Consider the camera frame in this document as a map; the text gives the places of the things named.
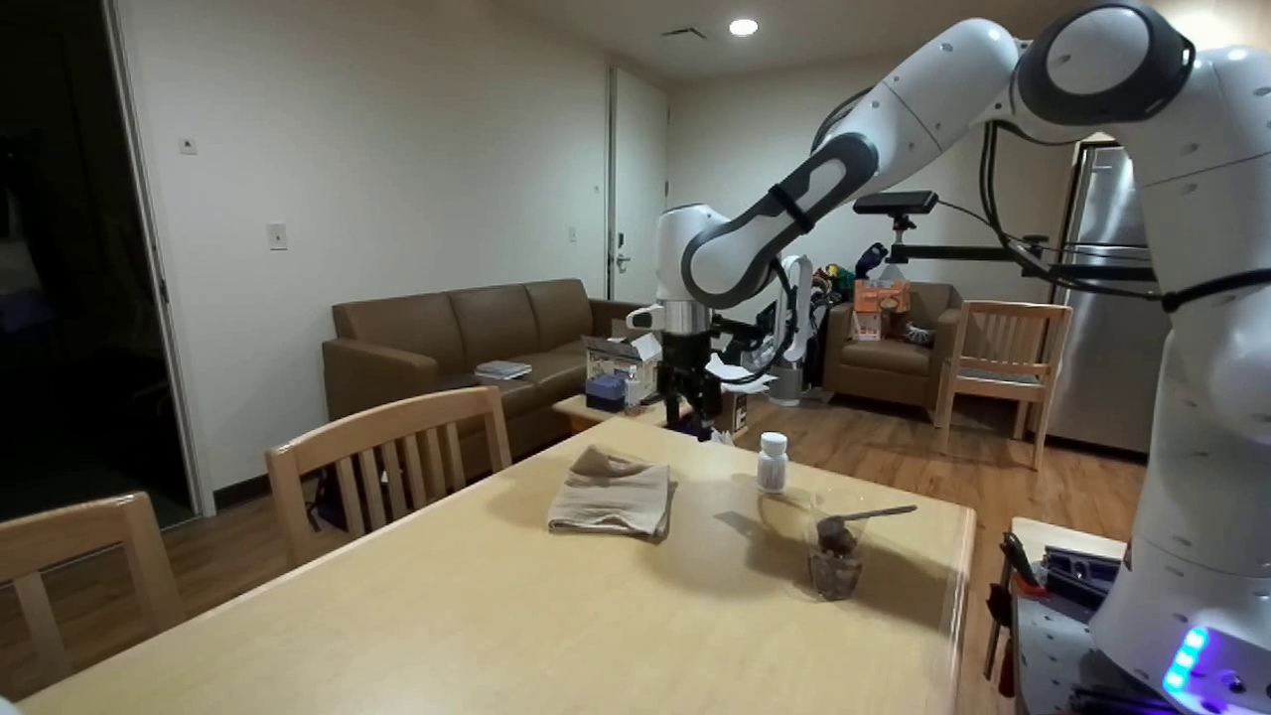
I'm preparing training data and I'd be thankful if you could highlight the white door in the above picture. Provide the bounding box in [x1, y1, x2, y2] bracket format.
[608, 65, 676, 308]

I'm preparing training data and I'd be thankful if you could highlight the stainless steel fridge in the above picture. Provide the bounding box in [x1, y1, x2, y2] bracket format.
[1047, 133, 1176, 460]

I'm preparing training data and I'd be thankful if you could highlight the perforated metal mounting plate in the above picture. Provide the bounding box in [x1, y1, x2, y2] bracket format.
[1003, 591, 1125, 715]

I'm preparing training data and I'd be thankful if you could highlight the white pill bottle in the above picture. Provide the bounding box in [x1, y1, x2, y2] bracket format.
[753, 431, 793, 496]

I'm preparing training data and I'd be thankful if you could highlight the orange box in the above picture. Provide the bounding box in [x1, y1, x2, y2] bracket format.
[851, 279, 888, 346]

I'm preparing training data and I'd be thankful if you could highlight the brown armchair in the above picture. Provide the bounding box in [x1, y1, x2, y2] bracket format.
[822, 279, 964, 414]

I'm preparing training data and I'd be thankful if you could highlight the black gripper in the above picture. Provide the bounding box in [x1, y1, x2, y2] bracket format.
[655, 329, 728, 441]

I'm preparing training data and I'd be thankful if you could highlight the white ribbed towel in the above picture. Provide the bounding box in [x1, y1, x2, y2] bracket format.
[545, 444, 679, 545]

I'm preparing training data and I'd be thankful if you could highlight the grey book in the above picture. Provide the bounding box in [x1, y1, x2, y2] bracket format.
[474, 357, 536, 388]

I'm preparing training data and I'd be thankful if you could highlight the white and blue carton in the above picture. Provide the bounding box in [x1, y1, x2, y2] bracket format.
[578, 329, 666, 414]

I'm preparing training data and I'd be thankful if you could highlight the brown leather sofa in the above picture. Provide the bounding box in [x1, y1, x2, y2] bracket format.
[322, 275, 643, 460]

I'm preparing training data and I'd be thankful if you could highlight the wooden slat-back chair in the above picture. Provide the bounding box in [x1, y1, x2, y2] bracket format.
[262, 383, 518, 570]
[928, 294, 1071, 471]
[0, 490, 184, 694]

